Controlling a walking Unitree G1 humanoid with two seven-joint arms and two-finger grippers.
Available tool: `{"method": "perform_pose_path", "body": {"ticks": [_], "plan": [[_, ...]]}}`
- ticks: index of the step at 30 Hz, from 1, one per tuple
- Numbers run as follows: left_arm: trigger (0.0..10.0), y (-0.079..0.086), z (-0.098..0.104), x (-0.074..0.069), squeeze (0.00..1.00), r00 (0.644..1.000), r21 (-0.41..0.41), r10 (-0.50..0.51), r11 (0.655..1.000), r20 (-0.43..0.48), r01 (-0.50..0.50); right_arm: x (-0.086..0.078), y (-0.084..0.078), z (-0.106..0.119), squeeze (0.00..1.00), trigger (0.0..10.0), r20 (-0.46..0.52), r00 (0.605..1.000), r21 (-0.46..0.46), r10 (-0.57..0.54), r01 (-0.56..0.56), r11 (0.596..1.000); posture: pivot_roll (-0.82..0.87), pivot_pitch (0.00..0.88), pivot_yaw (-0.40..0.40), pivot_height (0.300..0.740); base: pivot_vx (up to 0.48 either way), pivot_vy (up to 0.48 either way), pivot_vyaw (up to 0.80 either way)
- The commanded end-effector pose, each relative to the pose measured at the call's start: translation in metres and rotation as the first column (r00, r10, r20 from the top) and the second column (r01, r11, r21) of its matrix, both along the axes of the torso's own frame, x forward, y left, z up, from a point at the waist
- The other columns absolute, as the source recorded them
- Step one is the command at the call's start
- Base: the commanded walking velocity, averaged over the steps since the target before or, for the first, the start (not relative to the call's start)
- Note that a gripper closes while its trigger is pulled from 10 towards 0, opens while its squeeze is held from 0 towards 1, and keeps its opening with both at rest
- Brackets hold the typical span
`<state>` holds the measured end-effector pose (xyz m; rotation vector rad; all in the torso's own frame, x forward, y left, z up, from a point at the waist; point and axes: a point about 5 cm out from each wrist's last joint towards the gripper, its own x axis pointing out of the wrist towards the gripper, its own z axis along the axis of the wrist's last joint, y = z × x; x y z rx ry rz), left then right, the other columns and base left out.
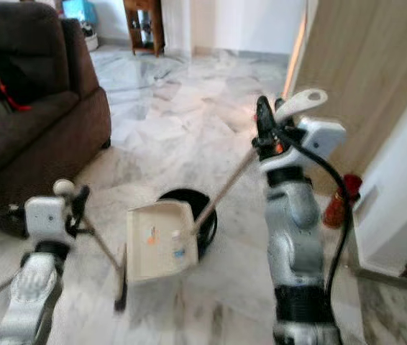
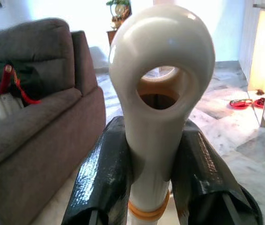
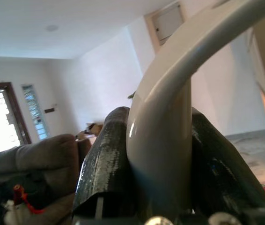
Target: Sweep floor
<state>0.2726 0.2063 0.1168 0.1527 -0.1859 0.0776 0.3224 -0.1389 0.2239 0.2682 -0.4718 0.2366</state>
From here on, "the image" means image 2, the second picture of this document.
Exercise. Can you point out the red slipper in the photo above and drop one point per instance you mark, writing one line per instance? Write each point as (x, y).
(259, 102)
(239, 104)

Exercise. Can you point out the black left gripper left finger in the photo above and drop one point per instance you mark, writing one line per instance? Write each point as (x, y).
(99, 178)

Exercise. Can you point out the grey fabric sofa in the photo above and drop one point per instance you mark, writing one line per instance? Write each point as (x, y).
(41, 117)

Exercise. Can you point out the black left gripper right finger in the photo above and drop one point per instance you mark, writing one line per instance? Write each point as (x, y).
(207, 178)

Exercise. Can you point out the ornamental clock with greenery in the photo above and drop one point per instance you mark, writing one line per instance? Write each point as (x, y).
(119, 12)

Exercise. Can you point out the brown wooden side table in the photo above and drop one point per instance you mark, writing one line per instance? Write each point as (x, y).
(112, 37)

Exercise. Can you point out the white cabinet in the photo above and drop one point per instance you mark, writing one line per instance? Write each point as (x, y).
(263, 70)

